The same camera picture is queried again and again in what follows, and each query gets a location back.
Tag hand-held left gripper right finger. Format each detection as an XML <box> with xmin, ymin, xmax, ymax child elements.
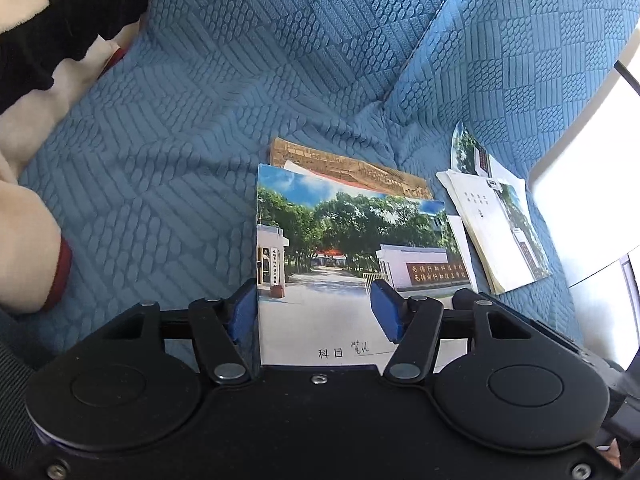
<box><xmin>369</xmin><ymin>279</ymin><xmax>541</xmax><ymax>381</ymax></box>

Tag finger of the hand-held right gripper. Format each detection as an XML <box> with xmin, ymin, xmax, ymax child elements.
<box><xmin>451</xmin><ymin>287</ymin><xmax>477</xmax><ymax>312</ymax></box>

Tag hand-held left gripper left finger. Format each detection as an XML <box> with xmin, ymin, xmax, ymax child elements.
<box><xmin>102</xmin><ymin>279</ymin><xmax>258</xmax><ymax>386</ymax></box>

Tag white paper booklet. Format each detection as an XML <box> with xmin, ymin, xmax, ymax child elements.
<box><xmin>436</xmin><ymin>167</ymin><xmax>523</xmax><ymax>295</ymax></box>

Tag beige painting cover book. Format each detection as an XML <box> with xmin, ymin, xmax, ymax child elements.
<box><xmin>270</xmin><ymin>136</ymin><xmax>479</xmax><ymax>293</ymax></box>

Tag white orange cartoon book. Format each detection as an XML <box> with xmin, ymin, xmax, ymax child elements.
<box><xmin>281</xmin><ymin>159</ymin><xmax>333</xmax><ymax>183</ymax></box>

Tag white table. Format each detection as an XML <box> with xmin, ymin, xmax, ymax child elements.
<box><xmin>529</xmin><ymin>77</ymin><xmax>640</xmax><ymax>288</ymax></box>

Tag blue textured sofa cover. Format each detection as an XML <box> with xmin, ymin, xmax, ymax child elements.
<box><xmin>15</xmin><ymin>0</ymin><xmax>640</xmax><ymax>356</ymax></box>

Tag dark grey cloth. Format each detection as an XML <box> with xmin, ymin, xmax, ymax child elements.
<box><xmin>0</xmin><ymin>305</ymin><xmax>56</xmax><ymax>461</ymax></box>

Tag black metal rod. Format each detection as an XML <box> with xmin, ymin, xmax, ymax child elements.
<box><xmin>614</xmin><ymin>59</ymin><xmax>640</xmax><ymax>96</ymax></box>

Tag striped blanket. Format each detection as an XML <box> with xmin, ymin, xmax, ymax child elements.
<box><xmin>0</xmin><ymin>0</ymin><xmax>156</xmax><ymax>316</ymax></box>

